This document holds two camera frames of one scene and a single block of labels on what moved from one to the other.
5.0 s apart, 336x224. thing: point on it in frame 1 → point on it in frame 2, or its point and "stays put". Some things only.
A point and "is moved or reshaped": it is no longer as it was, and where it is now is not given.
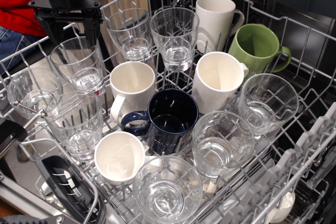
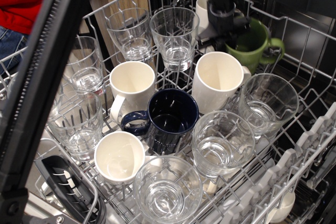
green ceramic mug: (258, 46) is moved or reshaped
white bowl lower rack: (279, 215) stays put
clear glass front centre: (167, 190) stays put
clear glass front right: (222, 142) stays put
